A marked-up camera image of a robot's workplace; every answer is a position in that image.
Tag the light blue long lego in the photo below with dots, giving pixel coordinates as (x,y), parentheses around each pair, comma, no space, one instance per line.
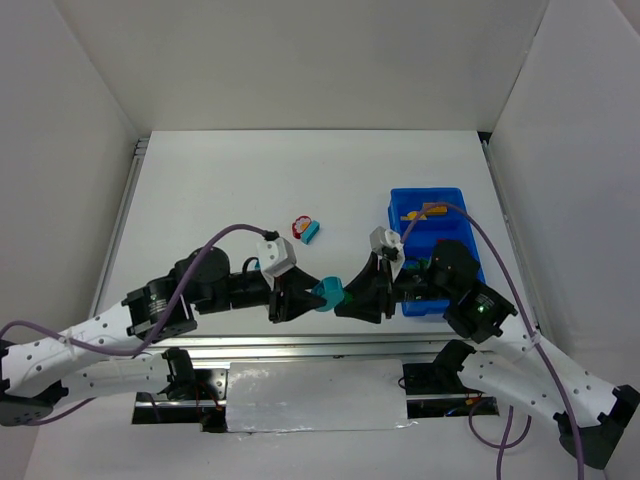
(310,232)

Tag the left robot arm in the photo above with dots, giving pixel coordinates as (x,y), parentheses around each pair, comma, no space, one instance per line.
(107,353)

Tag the red flower lego piece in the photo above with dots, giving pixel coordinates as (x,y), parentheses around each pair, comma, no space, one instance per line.
(299,225)

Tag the light blue oval lego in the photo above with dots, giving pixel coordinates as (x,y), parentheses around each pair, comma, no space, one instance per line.
(331,290)

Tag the blue compartment tray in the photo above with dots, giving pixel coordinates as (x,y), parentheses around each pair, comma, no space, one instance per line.
(429,232)

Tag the white foil cover plate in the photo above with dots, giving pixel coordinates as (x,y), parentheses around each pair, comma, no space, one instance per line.
(309,396)

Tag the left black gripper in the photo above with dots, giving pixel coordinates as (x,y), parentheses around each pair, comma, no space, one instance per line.
(276,303)

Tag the yellow lego brick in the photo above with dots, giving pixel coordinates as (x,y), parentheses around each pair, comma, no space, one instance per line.
(413,215)

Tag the orange lego brick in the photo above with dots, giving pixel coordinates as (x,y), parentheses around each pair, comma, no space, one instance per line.
(432,209)

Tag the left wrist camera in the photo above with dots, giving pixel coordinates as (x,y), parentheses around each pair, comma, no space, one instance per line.
(276,257)

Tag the aluminium frame rail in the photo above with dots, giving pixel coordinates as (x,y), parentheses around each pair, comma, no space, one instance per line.
(302,347)

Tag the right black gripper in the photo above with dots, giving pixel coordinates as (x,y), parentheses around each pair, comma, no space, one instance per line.
(388,293)

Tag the green square lego brick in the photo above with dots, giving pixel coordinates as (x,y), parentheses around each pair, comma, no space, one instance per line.
(417,263)

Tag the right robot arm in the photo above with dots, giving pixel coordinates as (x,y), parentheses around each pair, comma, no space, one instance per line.
(495,352)

